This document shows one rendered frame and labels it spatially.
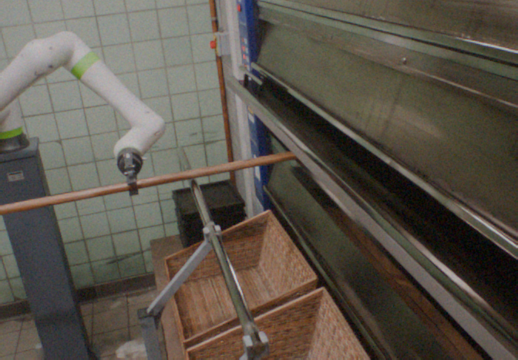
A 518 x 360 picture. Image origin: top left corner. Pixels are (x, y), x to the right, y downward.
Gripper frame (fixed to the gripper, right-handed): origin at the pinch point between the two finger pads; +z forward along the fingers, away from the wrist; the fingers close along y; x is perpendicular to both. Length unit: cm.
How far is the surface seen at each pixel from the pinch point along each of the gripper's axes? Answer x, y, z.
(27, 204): 32.8, -0.7, 1.6
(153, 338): 2, 32, 39
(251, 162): -40.3, -0.9, 1.5
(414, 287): -56, 2, 82
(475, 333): -41, -22, 122
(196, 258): -14.1, 9.6, 37.8
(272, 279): -46, 56, -10
